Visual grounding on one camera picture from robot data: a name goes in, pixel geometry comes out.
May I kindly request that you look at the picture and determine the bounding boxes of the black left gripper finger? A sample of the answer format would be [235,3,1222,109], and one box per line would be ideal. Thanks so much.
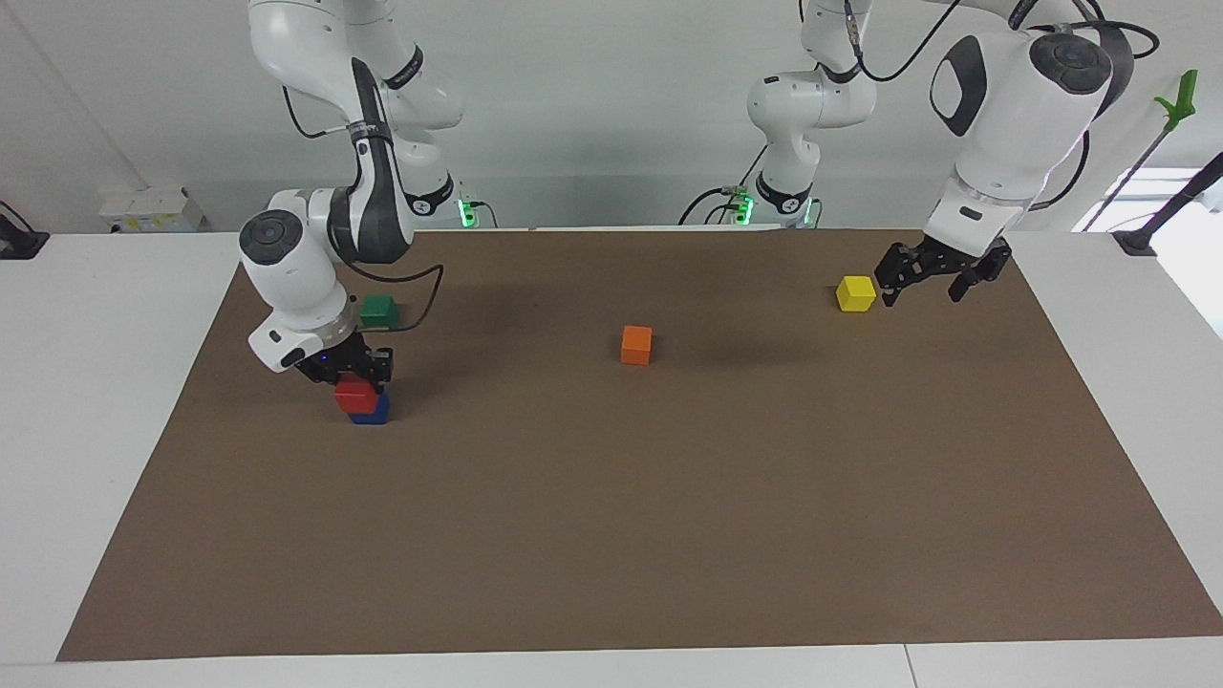
[875,242,920,310]
[947,237,1015,306]

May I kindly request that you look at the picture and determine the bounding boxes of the red wooden block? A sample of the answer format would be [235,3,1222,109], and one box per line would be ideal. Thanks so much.
[333,374,381,415]

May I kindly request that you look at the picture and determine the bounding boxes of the black angled stand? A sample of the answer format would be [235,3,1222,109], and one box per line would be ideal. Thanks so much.
[1112,150,1223,258]

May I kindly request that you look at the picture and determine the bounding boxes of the green tipped thin rod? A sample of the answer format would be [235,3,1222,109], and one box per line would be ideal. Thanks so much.
[1078,68,1201,234]

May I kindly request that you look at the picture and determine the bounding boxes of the brown table mat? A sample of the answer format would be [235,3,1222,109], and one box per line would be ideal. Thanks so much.
[55,227,1223,663]

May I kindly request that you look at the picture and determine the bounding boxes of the black table clamp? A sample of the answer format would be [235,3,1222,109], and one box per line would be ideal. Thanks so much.
[0,200,52,262]

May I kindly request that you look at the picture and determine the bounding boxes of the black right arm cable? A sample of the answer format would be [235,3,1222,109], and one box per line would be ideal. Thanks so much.
[281,55,446,336]

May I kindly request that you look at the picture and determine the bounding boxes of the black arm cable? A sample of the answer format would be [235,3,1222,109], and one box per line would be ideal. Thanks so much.
[839,0,1163,213]
[281,55,446,336]

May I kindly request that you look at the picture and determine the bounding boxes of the white wall box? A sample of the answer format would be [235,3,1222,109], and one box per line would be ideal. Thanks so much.
[97,183,208,234]

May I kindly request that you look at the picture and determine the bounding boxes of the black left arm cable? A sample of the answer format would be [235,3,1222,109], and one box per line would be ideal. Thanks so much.
[839,0,1163,213]

